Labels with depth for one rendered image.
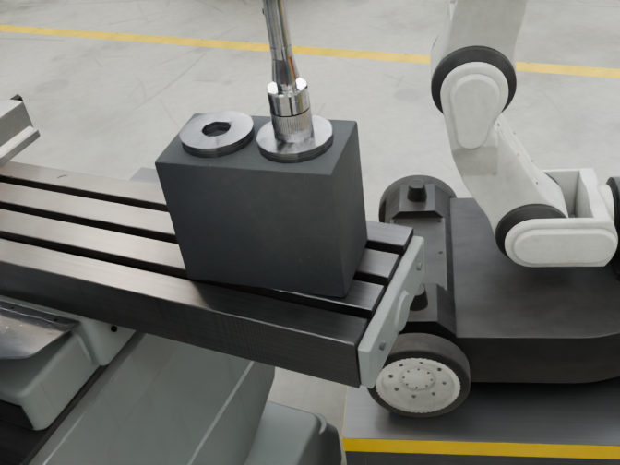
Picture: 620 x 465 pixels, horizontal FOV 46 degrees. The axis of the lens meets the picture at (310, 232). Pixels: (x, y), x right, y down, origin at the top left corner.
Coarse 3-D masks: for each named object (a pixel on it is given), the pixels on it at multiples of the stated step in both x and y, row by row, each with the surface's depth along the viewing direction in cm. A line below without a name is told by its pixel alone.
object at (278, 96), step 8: (296, 80) 82; (304, 80) 82; (272, 88) 82; (296, 88) 81; (304, 88) 81; (272, 96) 81; (280, 96) 80; (288, 96) 80; (296, 96) 80; (304, 96) 81
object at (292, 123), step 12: (276, 108) 81; (288, 108) 81; (300, 108) 81; (276, 120) 82; (288, 120) 82; (300, 120) 82; (312, 120) 84; (276, 132) 84; (288, 132) 83; (300, 132) 83; (312, 132) 84
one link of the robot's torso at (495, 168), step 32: (480, 64) 120; (448, 96) 124; (480, 96) 122; (448, 128) 127; (480, 128) 126; (480, 160) 133; (512, 160) 135; (480, 192) 140; (512, 192) 139; (544, 192) 140; (512, 224) 141
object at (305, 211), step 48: (192, 144) 86; (240, 144) 86; (288, 144) 84; (336, 144) 85; (192, 192) 88; (240, 192) 86; (288, 192) 83; (336, 192) 83; (192, 240) 93; (240, 240) 90; (288, 240) 88; (336, 240) 86; (288, 288) 93; (336, 288) 91
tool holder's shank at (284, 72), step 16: (272, 0) 74; (272, 16) 76; (272, 32) 77; (288, 32) 77; (272, 48) 78; (288, 48) 78; (272, 64) 79; (288, 64) 79; (272, 80) 80; (288, 80) 80
